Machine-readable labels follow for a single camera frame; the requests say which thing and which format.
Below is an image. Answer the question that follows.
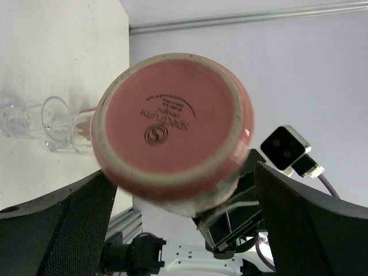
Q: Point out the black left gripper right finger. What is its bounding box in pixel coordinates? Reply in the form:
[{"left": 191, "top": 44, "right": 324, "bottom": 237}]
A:
[{"left": 254, "top": 162, "right": 367, "bottom": 276}]

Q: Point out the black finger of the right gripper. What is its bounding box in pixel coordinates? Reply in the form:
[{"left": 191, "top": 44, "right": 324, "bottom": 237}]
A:
[{"left": 193, "top": 149, "right": 267, "bottom": 253}]

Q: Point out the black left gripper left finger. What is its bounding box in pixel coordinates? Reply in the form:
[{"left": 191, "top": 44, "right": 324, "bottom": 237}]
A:
[{"left": 1, "top": 171, "right": 117, "bottom": 276}]

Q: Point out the faceted clear glass cup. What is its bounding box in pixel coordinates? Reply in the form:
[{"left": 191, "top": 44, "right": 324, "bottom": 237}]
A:
[{"left": 41, "top": 96, "right": 93, "bottom": 155}]

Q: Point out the pink patterned ceramic mug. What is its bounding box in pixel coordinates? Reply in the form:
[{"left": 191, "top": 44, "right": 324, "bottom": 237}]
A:
[{"left": 90, "top": 53, "right": 254, "bottom": 217}]

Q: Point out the small clear glass cup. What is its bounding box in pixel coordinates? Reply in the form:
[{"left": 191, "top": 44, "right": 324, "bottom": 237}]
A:
[{"left": 1, "top": 103, "right": 45, "bottom": 139}]

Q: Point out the salmon pink mug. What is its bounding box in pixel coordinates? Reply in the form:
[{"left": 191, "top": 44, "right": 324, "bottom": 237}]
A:
[{"left": 73, "top": 107, "right": 96, "bottom": 147}]

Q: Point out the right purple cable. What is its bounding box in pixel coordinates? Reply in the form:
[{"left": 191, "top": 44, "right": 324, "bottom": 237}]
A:
[{"left": 317, "top": 174, "right": 342, "bottom": 199}]

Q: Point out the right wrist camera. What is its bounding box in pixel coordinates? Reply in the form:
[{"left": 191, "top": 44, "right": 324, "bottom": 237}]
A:
[{"left": 260, "top": 125, "right": 312, "bottom": 177}]

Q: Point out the aluminium frame rail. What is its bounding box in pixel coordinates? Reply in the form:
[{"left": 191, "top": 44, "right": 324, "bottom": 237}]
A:
[{"left": 129, "top": 1, "right": 367, "bottom": 36}]

